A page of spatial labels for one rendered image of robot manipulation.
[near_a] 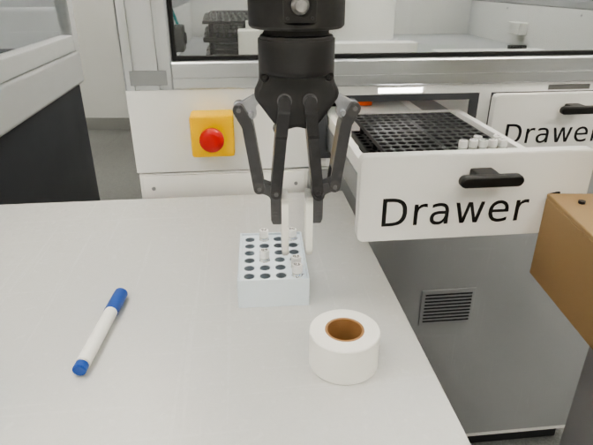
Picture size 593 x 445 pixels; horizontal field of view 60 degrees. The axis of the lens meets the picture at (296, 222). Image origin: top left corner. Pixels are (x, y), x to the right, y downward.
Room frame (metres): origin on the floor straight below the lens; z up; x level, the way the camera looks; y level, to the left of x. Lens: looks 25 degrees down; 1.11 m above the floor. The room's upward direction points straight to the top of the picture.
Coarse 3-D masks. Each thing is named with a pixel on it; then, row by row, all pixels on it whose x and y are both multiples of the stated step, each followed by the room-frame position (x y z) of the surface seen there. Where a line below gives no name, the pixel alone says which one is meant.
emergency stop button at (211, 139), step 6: (204, 132) 0.81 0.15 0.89; (210, 132) 0.81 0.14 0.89; (216, 132) 0.81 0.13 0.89; (204, 138) 0.80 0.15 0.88; (210, 138) 0.80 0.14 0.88; (216, 138) 0.81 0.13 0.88; (222, 138) 0.81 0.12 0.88; (204, 144) 0.80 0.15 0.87; (210, 144) 0.80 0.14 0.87; (216, 144) 0.81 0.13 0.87; (222, 144) 0.81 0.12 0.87; (210, 150) 0.81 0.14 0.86; (216, 150) 0.81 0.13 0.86
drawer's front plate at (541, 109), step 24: (504, 96) 0.91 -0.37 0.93; (528, 96) 0.92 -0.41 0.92; (552, 96) 0.92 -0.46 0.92; (576, 96) 0.93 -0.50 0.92; (504, 120) 0.92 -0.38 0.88; (528, 120) 0.92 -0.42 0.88; (552, 120) 0.93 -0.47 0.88; (576, 120) 0.93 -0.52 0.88; (528, 144) 0.92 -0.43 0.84; (552, 144) 0.93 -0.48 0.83; (576, 144) 0.93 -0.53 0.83
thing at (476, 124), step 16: (368, 112) 0.93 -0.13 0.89; (384, 112) 0.93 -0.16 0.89; (400, 112) 0.93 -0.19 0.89; (416, 112) 0.93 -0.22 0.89; (464, 112) 0.93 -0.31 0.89; (352, 128) 0.92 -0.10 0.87; (480, 128) 0.84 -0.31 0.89; (352, 144) 0.73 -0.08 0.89; (512, 144) 0.73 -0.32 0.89; (352, 160) 0.69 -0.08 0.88; (352, 176) 0.68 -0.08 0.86; (352, 192) 0.67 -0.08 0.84
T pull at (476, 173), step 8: (480, 168) 0.57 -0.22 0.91; (488, 168) 0.57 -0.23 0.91; (464, 176) 0.54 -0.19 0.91; (472, 176) 0.54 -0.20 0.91; (480, 176) 0.54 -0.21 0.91; (488, 176) 0.54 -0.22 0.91; (496, 176) 0.54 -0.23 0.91; (504, 176) 0.54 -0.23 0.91; (512, 176) 0.55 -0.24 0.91; (520, 176) 0.55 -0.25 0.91; (464, 184) 0.54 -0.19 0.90; (472, 184) 0.54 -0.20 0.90; (480, 184) 0.54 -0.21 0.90; (488, 184) 0.54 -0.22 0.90; (496, 184) 0.54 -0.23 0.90; (504, 184) 0.54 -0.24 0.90; (512, 184) 0.54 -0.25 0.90; (520, 184) 0.55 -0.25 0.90
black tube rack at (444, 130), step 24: (360, 120) 0.85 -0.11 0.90; (384, 120) 0.85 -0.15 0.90; (408, 120) 0.84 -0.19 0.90; (432, 120) 0.84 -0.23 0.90; (456, 120) 0.85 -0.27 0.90; (360, 144) 0.81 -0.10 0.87; (384, 144) 0.72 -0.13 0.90; (408, 144) 0.71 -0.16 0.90; (432, 144) 0.71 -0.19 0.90; (456, 144) 0.71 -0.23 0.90
